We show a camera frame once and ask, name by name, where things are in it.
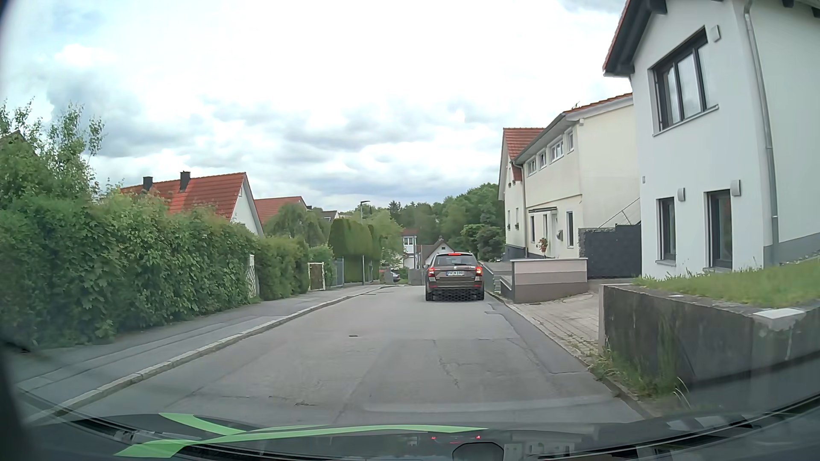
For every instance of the small white house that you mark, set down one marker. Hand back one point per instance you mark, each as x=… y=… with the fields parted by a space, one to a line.
x=437 y=251

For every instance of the wood of trees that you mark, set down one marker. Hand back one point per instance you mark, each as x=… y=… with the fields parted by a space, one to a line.
x=448 y=217

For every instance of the clipped dark green hedge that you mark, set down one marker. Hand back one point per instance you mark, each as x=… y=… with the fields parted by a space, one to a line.
x=352 y=246

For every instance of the brown estate car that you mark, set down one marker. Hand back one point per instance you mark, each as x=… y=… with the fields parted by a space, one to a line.
x=454 y=276

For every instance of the wooden garden gate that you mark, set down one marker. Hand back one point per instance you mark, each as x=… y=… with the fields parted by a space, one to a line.
x=316 y=276

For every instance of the white house with red roof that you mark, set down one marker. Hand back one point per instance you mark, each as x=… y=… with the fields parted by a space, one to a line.
x=512 y=192

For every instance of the willow tree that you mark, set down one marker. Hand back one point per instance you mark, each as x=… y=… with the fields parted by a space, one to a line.
x=296 y=224

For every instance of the grey asphalt road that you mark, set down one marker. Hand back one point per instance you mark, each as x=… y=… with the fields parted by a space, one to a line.
x=397 y=358

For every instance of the white garden gate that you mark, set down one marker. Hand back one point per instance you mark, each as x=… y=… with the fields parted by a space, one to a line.
x=252 y=275

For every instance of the cream two-storey house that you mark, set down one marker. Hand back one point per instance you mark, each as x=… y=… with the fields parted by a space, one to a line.
x=576 y=185

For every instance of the paved driveway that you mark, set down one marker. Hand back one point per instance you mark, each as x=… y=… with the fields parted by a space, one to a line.
x=564 y=320

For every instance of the white house red-tiled roof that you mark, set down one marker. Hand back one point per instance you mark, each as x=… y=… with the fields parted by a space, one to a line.
x=218 y=195

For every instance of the dark grey fence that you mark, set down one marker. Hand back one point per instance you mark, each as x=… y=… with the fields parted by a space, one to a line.
x=612 y=251

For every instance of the car's own bonnet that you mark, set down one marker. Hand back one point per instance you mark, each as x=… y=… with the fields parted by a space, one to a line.
x=410 y=442

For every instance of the tall green hedge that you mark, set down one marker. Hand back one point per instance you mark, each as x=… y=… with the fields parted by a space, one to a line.
x=128 y=262

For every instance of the grey asphalt pavement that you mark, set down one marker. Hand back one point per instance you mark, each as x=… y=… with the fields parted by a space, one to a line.
x=128 y=349

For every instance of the white house with grey base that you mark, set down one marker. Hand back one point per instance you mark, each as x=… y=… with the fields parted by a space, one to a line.
x=724 y=147

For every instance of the grass bank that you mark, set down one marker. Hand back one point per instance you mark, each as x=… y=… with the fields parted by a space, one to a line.
x=756 y=282

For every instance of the birch tree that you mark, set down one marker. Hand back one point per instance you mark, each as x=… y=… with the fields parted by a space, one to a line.
x=45 y=153

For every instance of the lamp post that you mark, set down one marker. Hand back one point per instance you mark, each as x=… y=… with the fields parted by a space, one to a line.
x=362 y=240

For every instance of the beige and brown low wall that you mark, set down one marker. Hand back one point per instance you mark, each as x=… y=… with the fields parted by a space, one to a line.
x=544 y=280

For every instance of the grey concrete retaining wall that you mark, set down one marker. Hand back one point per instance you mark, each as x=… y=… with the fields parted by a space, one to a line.
x=698 y=339

